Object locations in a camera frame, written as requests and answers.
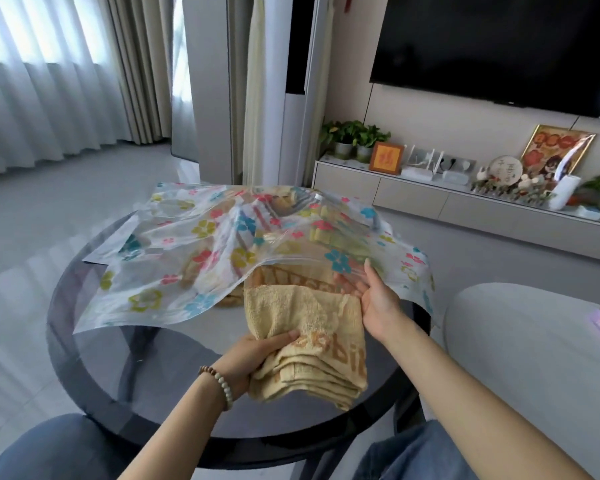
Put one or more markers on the person's right hand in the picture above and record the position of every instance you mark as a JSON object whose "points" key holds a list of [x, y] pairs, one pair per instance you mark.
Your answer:
{"points": [[382, 307]]}

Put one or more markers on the person's left hand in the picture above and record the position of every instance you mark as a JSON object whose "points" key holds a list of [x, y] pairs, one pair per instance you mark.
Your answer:
{"points": [[242, 357]]}

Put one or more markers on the person's right thumb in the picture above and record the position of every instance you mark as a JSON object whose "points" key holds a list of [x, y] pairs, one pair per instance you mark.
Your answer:
{"points": [[347, 283]]}

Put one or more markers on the person's left thumb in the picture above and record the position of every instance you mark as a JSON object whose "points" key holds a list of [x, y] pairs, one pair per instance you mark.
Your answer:
{"points": [[282, 339]]}

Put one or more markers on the yellow towel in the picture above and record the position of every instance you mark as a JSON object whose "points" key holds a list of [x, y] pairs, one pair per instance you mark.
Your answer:
{"points": [[310, 339]]}

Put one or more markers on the floral transparent storage bag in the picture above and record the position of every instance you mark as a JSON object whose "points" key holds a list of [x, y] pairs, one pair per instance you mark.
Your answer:
{"points": [[205, 254]]}

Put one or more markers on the person's left forearm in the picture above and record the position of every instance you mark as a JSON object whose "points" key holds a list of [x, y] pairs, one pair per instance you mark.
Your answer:
{"points": [[180, 434]]}

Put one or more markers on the person's right forearm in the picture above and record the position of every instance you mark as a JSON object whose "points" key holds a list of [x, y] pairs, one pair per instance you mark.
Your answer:
{"points": [[470, 409]]}

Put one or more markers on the yellow green folded cloth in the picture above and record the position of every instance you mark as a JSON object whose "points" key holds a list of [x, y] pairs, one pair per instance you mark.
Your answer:
{"points": [[337, 229]]}

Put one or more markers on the small orange framed picture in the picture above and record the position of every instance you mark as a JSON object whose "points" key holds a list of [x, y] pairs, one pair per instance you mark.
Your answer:
{"points": [[386, 158]]}

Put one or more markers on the white router with antennas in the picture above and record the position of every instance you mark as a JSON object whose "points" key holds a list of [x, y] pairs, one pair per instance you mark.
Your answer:
{"points": [[422, 167]]}

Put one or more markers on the small green potted plant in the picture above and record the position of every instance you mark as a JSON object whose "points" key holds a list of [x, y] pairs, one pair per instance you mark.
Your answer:
{"points": [[369, 137], [341, 132]]}

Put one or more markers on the small white box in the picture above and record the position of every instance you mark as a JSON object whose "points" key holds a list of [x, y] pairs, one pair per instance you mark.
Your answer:
{"points": [[455, 177]]}

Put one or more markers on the beige television cabinet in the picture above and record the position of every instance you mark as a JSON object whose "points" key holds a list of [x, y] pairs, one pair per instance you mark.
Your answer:
{"points": [[480, 209]]}

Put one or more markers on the white standing air conditioner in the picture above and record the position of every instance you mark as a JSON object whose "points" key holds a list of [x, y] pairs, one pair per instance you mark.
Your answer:
{"points": [[300, 104]]}

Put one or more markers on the round white decorative plaque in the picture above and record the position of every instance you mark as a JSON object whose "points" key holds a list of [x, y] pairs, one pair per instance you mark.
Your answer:
{"points": [[506, 170]]}

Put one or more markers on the group of small figurines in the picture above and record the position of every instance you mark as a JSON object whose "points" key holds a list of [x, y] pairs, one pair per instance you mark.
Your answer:
{"points": [[520, 189]]}

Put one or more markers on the grey sofa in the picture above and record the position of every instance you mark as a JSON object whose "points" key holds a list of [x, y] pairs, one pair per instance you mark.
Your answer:
{"points": [[530, 364]]}

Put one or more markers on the cream hanging cloth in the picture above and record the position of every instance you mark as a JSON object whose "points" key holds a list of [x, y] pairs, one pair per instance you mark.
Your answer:
{"points": [[254, 94]]}

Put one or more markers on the light blue box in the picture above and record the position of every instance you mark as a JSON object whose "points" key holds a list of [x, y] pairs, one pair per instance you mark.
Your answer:
{"points": [[589, 212]]}

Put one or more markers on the person's blue jeans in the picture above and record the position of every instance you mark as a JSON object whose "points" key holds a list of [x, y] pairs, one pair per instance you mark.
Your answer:
{"points": [[55, 449]]}

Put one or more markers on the large gold framed picture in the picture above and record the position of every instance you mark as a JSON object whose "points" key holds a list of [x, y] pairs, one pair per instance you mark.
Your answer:
{"points": [[562, 149]]}

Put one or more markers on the beige curtain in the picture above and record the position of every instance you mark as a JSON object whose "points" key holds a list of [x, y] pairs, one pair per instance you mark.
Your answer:
{"points": [[140, 64]]}

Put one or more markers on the white sheer curtain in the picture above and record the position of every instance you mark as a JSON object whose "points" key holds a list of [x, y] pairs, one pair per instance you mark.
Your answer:
{"points": [[40, 79]]}

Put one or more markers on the grey wall socket panel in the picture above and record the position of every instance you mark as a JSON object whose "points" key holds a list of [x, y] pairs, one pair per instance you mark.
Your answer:
{"points": [[460, 162]]}

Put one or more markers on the black wall television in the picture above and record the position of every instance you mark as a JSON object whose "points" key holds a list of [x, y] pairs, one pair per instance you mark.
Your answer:
{"points": [[500, 39]]}

